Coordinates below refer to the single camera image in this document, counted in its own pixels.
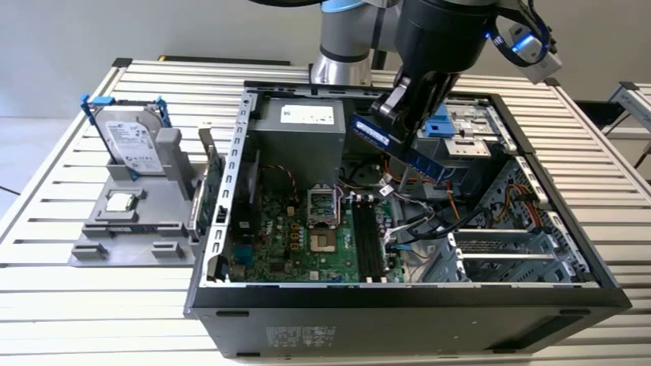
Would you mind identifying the blue disk carrier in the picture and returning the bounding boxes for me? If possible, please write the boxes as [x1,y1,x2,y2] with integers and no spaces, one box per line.
[79,93,172,180]

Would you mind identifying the black PC case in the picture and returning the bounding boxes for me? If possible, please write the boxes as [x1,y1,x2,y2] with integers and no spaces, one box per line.
[181,79,635,359]

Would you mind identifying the green motherboard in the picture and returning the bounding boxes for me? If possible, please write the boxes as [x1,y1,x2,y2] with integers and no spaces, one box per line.
[225,163,408,284]

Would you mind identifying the red yellow power wires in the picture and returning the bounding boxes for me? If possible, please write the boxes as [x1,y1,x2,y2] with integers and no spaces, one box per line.
[491,182,542,234]

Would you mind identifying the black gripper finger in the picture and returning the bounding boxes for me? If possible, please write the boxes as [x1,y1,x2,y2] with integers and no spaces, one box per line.
[371,74,459,153]

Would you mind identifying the graphics card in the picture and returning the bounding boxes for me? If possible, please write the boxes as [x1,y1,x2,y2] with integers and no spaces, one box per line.
[187,121,228,239]

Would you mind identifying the red black fan wire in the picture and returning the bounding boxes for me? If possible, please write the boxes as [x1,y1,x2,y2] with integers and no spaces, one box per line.
[259,163,302,202]

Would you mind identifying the orange data wire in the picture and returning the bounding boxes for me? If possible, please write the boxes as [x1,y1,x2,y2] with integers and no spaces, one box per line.
[446,181,462,221]

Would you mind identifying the black RAM slot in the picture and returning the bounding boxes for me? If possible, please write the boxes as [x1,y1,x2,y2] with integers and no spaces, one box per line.
[364,197,382,284]
[351,197,368,284]
[358,197,375,284]
[371,197,388,284]

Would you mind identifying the silver CPU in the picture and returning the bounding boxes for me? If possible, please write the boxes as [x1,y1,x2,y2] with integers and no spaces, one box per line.
[104,192,139,213]

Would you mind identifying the CPU socket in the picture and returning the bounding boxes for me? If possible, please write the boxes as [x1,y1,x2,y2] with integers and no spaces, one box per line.
[308,225,340,253]

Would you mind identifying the grey power supply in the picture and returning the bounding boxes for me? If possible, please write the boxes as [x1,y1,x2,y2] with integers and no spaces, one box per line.
[248,97,348,191]

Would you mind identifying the black data cable blue plug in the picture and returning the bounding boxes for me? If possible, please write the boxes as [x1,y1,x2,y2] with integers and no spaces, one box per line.
[387,213,443,252]

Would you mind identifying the silver hard disk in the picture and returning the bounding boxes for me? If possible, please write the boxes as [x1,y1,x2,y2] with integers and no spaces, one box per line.
[96,106,169,177]

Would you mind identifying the grey disk bay cage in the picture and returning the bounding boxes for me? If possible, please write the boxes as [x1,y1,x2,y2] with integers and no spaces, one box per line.
[447,228,586,283]

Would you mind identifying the metal socket cover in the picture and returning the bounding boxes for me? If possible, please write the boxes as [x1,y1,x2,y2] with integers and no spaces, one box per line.
[307,185,340,226]

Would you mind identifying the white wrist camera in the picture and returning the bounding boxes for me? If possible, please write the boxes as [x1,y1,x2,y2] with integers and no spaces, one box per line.
[507,21,564,85]

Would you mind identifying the grey parts rack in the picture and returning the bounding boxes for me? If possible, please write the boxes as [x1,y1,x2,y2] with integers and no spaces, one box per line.
[67,127,204,268]

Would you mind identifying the thick black cable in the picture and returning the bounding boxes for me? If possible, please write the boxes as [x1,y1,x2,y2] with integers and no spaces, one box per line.
[400,207,492,243]

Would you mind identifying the blue drive bay latch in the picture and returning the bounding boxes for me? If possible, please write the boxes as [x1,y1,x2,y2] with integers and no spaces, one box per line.
[426,105,455,139]

